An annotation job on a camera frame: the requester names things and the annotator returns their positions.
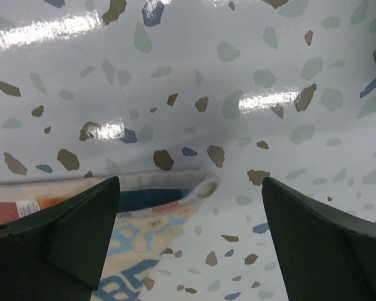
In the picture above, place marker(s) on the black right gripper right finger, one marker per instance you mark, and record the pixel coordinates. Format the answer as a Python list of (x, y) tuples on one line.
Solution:
[(323, 252)]

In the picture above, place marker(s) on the colourful patterned towel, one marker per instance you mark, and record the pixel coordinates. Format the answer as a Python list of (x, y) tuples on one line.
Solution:
[(152, 208)]

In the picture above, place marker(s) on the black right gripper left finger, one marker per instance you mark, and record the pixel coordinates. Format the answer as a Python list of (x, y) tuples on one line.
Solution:
[(59, 253)]

